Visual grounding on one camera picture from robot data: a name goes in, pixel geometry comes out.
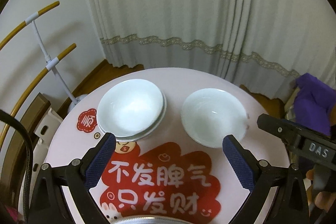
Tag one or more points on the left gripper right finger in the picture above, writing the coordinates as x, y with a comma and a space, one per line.
257, 178

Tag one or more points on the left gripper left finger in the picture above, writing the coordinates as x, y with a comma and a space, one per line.
86, 175

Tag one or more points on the grey-rimmed white plate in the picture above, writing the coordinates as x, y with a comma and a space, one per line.
150, 219

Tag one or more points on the white bowl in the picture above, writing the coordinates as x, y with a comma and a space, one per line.
208, 115
134, 85
155, 126

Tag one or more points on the person's right hand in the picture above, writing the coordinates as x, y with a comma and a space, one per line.
323, 200

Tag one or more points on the purple cloth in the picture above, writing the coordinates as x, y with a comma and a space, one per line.
314, 103

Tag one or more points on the white storage drawer unit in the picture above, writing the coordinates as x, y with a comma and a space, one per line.
45, 132

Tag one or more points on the dark wooden cabinet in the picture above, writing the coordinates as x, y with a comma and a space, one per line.
15, 158

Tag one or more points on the white rack stand with base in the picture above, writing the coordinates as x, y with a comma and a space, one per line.
74, 100

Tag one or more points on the white pleated curtain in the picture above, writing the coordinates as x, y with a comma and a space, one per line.
261, 44

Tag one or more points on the upper yellow rack bar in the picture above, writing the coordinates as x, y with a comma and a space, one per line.
23, 21

